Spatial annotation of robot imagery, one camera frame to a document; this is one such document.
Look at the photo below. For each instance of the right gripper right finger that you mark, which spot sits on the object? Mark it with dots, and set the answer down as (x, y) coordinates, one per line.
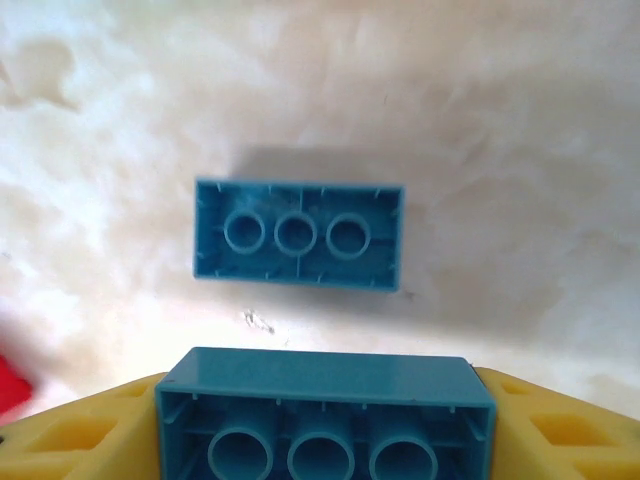
(565, 440)

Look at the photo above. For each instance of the red lego brick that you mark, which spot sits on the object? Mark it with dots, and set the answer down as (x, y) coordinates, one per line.
(12, 387)

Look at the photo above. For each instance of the blue lego brick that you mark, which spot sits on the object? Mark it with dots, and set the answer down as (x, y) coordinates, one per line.
(298, 235)
(325, 380)

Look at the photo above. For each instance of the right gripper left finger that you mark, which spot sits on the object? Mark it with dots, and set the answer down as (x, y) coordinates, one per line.
(75, 440)

